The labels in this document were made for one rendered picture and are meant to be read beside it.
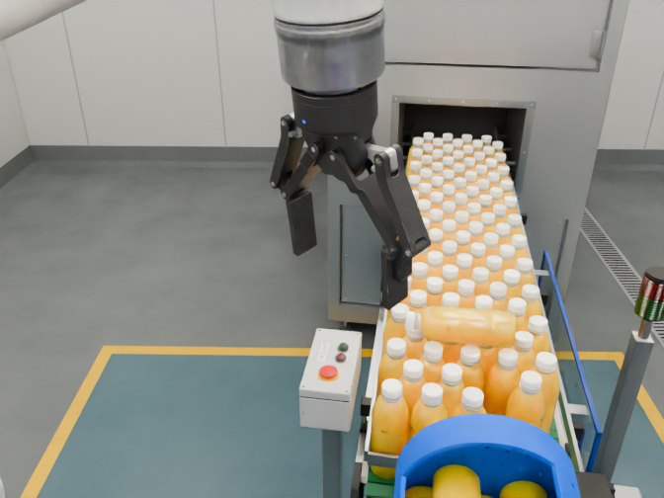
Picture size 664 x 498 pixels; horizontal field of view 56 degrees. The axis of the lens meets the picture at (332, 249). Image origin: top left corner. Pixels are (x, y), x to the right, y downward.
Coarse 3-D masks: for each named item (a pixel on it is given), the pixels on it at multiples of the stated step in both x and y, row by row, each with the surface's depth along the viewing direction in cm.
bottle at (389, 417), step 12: (384, 408) 118; (396, 408) 117; (372, 420) 121; (384, 420) 118; (396, 420) 118; (408, 420) 120; (372, 432) 122; (384, 432) 119; (396, 432) 119; (372, 444) 123; (384, 444) 120; (396, 444) 120; (372, 468) 126; (384, 468) 123
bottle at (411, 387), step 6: (402, 372) 124; (402, 378) 124; (408, 378) 122; (414, 378) 122; (420, 378) 122; (402, 384) 123; (408, 384) 123; (414, 384) 123; (420, 384) 123; (402, 390) 123; (408, 390) 122; (414, 390) 122; (420, 390) 123; (408, 396) 123; (414, 396) 122; (408, 402) 123; (414, 402) 123; (408, 408) 124; (408, 432) 127
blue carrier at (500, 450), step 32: (480, 416) 94; (416, 448) 96; (448, 448) 92; (480, 448) 98; (512, 448) 90; (544, 448) 91; (416, 480) 103; (480, 480) 101; (512, 480) 100; (544, 480) 99; (576, 480) 94
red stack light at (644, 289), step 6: (642, 282) 128; (648, 282) 126; (642, 288) 128; (648, 288) 126; (654, 288) 125; (660, 288) 125; (642, 294) 128; (648, 294) 127; (654, 294) 126; (660, 294) 125; (660, 300) 126
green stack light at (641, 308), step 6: (636, 300) 130; (642, 300) 128; (648, 300) 127; (654, 300) 126; (636, 306) 130; (642, 306) 128; (648, 306) 127; (654, 306) 127; (660, 306) 126; (636, 312) 130; (642, 312) 129; (648, 312) 128; (654, 312) 127; (660, 312) 127; (642, 318) 129; (648, 318) 128; (654, 318) 128; (660, 318) 128
